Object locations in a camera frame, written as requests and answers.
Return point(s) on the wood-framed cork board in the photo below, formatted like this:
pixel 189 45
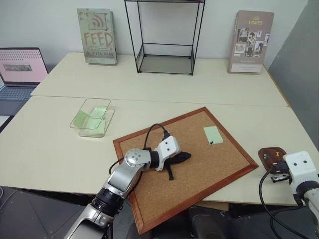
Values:
pixel 184 171

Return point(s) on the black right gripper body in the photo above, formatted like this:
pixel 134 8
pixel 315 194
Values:
pixel 280 178

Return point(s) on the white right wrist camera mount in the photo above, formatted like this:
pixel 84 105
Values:
pixel 300 165

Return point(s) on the light green sticky note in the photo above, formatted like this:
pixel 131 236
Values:
pixel 212 134

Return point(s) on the grey FEED book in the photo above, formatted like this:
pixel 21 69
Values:
pixel 97 37

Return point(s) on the dark rounded shape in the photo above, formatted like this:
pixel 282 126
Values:
pixel 207 221

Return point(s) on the clear plastic box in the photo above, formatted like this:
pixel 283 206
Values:
pixel 92 118

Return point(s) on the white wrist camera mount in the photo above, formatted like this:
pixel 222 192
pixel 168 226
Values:
pixel 168 148
pixel 300 165

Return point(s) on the open laptop with pink screen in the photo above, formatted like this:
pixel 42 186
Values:
pixel 18 74

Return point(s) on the brown wooden tray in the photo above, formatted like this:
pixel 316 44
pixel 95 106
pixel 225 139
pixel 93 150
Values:
pixel 270 159

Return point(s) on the pale green sticky note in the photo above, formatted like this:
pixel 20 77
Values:
pixel 97 118

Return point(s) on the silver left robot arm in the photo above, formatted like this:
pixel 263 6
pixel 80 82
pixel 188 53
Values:
pixel 124 174

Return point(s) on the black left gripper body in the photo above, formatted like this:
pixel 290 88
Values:
pixel 177 158

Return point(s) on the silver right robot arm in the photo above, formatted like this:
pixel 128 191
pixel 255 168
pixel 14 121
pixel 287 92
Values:
pixel 310 193

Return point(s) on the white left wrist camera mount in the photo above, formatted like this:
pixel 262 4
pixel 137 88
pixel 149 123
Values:
pixel 168 148

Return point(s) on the brown HOMES book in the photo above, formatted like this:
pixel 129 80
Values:
pixel 250 42

